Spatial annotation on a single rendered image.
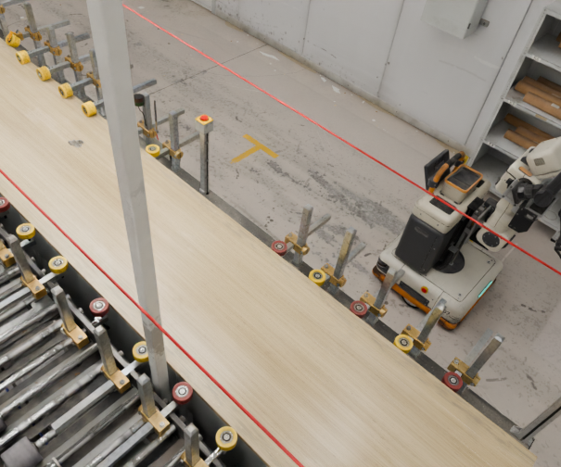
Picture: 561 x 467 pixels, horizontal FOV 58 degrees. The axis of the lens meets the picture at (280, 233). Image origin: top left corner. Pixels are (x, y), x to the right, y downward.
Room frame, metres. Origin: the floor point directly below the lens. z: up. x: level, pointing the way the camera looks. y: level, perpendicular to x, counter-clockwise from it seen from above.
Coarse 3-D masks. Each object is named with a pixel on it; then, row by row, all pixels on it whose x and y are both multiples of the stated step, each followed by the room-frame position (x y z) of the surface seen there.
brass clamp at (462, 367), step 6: (450, 366) 1.20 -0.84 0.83; (456, 366) 1.19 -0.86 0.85; (462, 366) 1.19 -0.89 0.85; (468, 366) 1.20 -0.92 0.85; (462, 372) 1.16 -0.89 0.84; (462, 378) 1.15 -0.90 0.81; (468, 378) 1.14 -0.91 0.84; (474, 378) 1.14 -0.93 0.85; (480, 378) 1.15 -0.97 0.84; (468, 384) 1.13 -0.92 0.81; (474, 384) 1.13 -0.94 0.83
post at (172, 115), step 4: (172, 112) 2.34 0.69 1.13; (176, 112) 2.35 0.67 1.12; (172, 116) 2.32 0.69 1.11; (176, 116) 2.34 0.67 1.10; (172, 120) 2.32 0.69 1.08; (176, 120) 2.34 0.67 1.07; (172, 124) 2.32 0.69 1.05; (176, 124) 2.34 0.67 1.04; (172, 128) 2.32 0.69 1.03; (176, 128) 2.34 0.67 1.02; (172, 132) 2.32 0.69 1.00; (176, 132) 2.34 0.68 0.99; (172, 136) 2.33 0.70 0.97; (176, 136) 2.34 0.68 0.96; (172, 140) 2.33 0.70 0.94; (176, 140) 2.34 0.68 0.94; (172, 144) 2.33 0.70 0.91; (176, 144) 2.33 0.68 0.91; (172, 148) 2.33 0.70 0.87; (176, 148) 2.33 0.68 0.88; (172, 160) 2.33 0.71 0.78; (176, 160) 2.33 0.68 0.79; (172, 164) 2.34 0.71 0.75; (176, 164) 2.33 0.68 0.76; (176, 168) 2.33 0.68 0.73
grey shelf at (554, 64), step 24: (552, 24) 3.83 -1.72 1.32; (528, 48) 3.47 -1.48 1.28; (552, 48) 3.58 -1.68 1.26; (528, 72) 3.83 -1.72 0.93; (552, 72) 3.73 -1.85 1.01; (504, 96) 3.46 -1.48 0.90; (528, 120) 3.72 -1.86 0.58; (552, 120) 3.25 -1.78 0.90; (480, 144) 3.47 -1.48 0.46; (504, 144) 3.44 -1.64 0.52; (480, 168) 3.59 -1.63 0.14; (504, 168) 3.64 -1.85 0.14; (552, 216) 3.11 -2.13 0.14; (552, 240) 2.97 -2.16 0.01
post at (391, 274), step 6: (390, 270) 1.46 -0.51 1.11; (390, 276) 1.44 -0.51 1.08; (384, 282) 1.45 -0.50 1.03; (390, 282) 1.44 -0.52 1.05; (384, 288) 1.45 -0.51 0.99; (390, 288) 1.46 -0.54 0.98; (378, 294) 1.46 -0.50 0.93; (384, 294) 1.44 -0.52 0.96; (378, 300) 1.45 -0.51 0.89; (384, 300) 1.45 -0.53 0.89; (378, 306) 1.44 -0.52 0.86; (372, 318) 1.44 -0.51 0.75
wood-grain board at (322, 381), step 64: (0, 64) 2.88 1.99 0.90; (0, 128) 2.24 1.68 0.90; (64, 128) 2.33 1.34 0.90; (0, 192) 1.75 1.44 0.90; (64, 192) 1.82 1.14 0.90; (192, 192) 1.97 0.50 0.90; (64, 256) 1.41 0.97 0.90; (128, 256) 1.47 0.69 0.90; (192, 256) 1.53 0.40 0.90; (256, 256) 1.59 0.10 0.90; (128, 320) 1.13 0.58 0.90; (192, 320) 1.18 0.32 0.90; (256, 320) 1.23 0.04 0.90; (320, 320) 1.28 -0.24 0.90; (192, 384) 0.89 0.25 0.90; (256, 384) 0.94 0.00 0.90; (320, 384) 0.98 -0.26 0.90; (384, 384) 1.02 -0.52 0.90; (256, 448) 0.68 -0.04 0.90; (320, 448) 0.72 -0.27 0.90; (384, 448) 0.76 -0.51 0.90; (448, 448) 0.79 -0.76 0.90; (512, 448) 0.83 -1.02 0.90
